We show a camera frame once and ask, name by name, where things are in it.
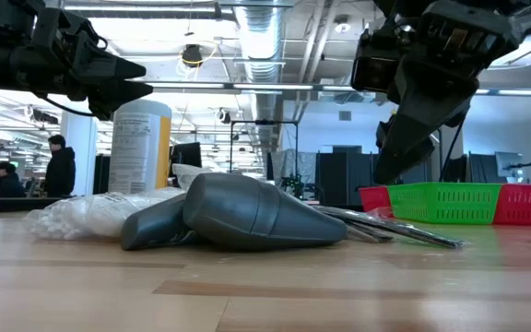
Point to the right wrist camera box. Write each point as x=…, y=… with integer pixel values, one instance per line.
x=374, y=74

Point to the black partition panels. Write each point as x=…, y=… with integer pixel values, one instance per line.
x=344, y=180

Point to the thin black frame stand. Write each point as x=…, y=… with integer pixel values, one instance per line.
x=265, y=122

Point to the black desk monitor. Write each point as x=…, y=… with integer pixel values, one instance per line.
x=187, y=154

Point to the black aluminium table frame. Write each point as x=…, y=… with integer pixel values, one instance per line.
x=26, y=203

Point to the green plastic mesh basket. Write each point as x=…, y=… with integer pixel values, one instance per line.
x=445, y=203

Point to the black room partition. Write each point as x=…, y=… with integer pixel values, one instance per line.
x=102, y=175

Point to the red plastic mesh basket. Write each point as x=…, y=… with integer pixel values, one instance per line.
x=528, y=205
x=374, y=198

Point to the seated person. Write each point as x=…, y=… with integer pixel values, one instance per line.
x=9, y=186

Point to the standing person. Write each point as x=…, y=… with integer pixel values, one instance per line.
x=60, y=170

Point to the white round pillar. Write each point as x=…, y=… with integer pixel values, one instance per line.
x=81, y=152

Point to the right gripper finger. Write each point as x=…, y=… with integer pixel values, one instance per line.
x=424, y=150
x=422, y=120

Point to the small black robot arm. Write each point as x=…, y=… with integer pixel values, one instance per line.
x=293, y=184

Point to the silver ventilation duct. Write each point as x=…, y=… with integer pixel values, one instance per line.
x=261, y=41

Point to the dark grey long tube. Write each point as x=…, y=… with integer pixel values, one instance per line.
x=408, y=228

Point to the white wipes canister orange label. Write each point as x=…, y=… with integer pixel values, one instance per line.
x=136, y=147

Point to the black overhead camera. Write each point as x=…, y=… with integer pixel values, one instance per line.
x=192, y=55

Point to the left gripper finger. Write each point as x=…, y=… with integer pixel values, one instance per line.
x=109, y=67
x=109, y=97

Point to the long LED light bar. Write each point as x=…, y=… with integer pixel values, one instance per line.
x=247, y=86

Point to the grey desk monitor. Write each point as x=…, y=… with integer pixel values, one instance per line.
x=507, y=161

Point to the grey hair dryer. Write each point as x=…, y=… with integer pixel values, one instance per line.
x=256, y=212

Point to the clear vanity pack bag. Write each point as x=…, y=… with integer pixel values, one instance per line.
x=187, y=175
x=145, y=198
x=72, y=221

